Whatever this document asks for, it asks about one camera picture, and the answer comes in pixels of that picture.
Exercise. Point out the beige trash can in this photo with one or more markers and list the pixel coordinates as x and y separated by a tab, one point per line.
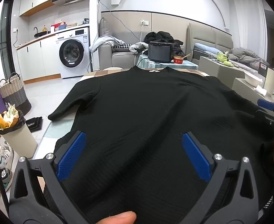
17	142

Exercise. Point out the red box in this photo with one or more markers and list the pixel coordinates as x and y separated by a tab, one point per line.
57	25

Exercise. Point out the red bowl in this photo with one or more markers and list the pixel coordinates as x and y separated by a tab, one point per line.
179	60

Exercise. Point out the beige upholstered bed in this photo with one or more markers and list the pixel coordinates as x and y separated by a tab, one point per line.
221	39

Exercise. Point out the white washing machine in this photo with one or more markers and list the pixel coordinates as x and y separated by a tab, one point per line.
71	51

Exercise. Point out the black knit sweater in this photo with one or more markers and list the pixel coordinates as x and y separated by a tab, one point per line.
137	112

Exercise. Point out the pile of black clothes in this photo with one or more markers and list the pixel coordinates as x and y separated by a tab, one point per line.
162	37

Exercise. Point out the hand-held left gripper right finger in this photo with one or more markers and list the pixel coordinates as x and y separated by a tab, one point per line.
196	157

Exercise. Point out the small green toy piece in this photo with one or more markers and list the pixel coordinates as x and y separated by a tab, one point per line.
228	63

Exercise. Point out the small table with teal cloth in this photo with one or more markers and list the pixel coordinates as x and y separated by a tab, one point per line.
151	64

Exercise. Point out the houndstooth cushion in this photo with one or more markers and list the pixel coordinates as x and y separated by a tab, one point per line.
121	47

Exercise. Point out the woven two-tone basket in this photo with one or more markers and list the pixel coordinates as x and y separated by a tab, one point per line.
14	93

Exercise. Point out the white sheer curtain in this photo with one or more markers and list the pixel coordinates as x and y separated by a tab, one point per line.
246	16

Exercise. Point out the person's left hand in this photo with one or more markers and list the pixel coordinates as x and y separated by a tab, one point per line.
118	217

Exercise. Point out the white cylindrical bin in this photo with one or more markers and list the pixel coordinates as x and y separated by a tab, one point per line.
271	80

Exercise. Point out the black countertop oven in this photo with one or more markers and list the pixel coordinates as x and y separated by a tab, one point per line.
160	51

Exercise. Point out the white basin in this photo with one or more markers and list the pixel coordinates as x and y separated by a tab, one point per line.
252	78

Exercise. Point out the white wall socket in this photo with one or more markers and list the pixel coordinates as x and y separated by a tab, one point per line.
144	22

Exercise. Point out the black slippers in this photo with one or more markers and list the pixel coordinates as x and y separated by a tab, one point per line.
34	123

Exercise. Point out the blue pillow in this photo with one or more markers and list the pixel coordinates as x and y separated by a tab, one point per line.
204	47

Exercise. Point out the group of assorted shoes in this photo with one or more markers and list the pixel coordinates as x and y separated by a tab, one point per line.
0	156

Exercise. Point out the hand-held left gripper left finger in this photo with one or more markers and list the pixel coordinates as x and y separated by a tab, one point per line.
71	156

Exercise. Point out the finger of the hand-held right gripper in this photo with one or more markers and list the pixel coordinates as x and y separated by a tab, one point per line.
266	105
265	116

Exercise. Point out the low beige cabinet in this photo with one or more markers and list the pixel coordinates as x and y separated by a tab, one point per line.
244	88

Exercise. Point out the white lower kitchen cabinets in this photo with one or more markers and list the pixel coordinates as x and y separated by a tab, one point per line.
36	58

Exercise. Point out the dark glass door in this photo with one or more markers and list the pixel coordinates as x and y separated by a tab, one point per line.
5	21

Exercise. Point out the grey duvet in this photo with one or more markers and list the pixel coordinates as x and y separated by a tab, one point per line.
244	54

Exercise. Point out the white grey garment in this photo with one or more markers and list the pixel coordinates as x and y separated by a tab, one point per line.
102	42

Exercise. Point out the green figure head toy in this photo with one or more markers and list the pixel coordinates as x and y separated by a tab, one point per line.
222	56

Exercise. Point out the beige cabinet with legs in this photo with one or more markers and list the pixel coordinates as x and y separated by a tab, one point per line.
218	72

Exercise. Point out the round white stool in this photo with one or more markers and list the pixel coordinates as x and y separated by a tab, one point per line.
113	68

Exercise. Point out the grey pillow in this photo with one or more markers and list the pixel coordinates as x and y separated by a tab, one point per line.
104	26

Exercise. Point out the grey sofa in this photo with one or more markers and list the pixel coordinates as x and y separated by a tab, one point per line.
118	56

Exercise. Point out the black kitchen faucet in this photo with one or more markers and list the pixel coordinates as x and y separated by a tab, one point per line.
36	29

